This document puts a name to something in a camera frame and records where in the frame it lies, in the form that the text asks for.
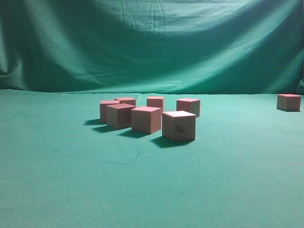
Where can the pink cube moved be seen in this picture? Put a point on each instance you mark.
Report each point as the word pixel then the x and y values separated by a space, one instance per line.
pixel 126 100
pixel 119 115
pixel 190 105
pixel 103 104
pixel 156 101
pixel 145 119

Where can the pink cube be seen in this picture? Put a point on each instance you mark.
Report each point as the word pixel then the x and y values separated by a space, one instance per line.
pixel 179 126
pixel 288 102

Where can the green cloth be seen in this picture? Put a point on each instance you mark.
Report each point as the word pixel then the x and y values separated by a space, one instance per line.
pixel 60 167

